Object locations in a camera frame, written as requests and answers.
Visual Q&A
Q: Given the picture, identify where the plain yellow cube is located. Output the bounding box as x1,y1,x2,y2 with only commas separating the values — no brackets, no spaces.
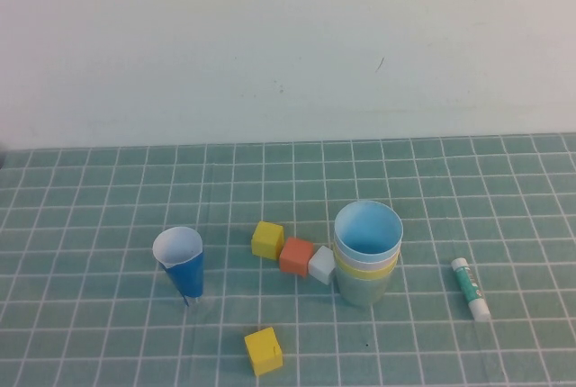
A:
250,220,285,262

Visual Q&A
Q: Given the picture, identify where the white green glue stick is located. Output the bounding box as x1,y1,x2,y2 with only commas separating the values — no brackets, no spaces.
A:
451,256,492,323

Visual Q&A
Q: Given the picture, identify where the pale green plastic cup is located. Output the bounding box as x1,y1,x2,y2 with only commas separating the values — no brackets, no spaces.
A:
335,263,398,308

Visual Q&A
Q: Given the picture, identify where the green checked tablecloth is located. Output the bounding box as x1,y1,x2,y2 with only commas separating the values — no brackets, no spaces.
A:
0,132,576,387

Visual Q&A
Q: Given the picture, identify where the orange cube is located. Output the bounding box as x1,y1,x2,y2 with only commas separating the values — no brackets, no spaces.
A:
278,237,315,277

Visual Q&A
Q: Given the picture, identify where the yellow plastic cup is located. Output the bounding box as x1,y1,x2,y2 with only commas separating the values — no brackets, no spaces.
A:
333,249,401,281

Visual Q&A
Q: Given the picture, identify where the white cube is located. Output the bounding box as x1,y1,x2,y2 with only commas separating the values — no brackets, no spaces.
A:
308,245,338,285

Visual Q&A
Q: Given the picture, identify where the yellow cube with small notch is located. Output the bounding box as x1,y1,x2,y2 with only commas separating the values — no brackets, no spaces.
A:
244,326,284,378

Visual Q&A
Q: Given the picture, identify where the light blue plastic cup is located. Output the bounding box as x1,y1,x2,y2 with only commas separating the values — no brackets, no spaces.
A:
333,199,403,271

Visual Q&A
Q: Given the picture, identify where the blue paper cone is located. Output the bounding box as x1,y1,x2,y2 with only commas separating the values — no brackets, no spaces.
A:
151,226,204,308

